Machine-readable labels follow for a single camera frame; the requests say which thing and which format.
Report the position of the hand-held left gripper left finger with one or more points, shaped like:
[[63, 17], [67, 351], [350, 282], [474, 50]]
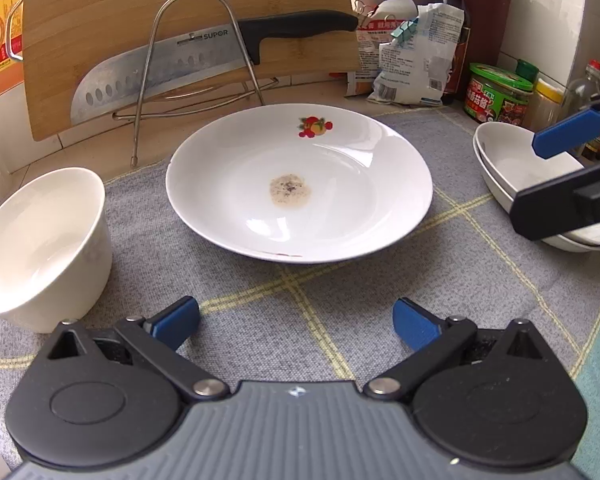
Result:
[[177, 321]]

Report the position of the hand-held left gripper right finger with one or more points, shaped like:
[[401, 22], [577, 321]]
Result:
[[415, 326]]

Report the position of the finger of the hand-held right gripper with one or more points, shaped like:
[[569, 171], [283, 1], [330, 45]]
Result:
[[570, 132], [550, 210]]

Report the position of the stack of white oval dishes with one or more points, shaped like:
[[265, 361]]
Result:
[[510, 160]]

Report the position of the white ceramic bowl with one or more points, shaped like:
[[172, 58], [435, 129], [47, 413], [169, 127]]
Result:
[[45, 250]]

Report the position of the white plate with stained centre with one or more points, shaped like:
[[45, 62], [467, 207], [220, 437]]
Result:
[[300, 195]]

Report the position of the yellow-lidded spice jar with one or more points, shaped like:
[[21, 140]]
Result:
[[545, 102]]

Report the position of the red-capped clear bottle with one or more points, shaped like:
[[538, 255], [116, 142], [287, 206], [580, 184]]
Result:
[[580, 90]]

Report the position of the small green-capped container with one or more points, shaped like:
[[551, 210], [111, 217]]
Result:
[[527, 70]]

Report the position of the green-lidded sauce jar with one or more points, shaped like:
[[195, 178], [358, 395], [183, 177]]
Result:
[[497, 95]]

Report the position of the grey checkered dish mat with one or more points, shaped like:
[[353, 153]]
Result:
[[280, 300]]

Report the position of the dark red knife block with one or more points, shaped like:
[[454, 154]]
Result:
[[490, 20]]

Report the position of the white and blue plastic bag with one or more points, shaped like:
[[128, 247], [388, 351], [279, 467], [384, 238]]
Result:
[[425, 65]]

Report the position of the dark soy sauce bottle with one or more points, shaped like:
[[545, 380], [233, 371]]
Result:
[[452, 5]]

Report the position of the green plastic clip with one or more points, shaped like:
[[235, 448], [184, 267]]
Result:
[[405, 30]]

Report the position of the white and orange plastic bag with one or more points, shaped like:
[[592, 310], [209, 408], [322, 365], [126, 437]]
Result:
[[367, 55]]

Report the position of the black binder clip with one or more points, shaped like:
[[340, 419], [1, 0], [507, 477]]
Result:
[[365, 7]]

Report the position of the bamboo cutting board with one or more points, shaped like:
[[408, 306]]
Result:
[[105, 5]]

